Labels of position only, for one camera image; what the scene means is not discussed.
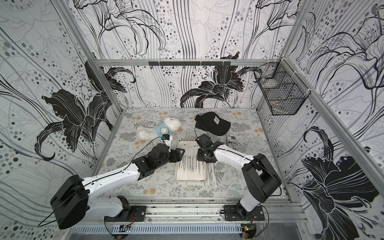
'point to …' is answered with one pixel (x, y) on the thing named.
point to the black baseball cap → (210, 122)
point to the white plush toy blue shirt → (160, 128)
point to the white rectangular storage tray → (189, 169)
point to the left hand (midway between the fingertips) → (182, 154)
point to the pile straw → (211, 174)
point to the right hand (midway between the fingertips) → (202, 155)
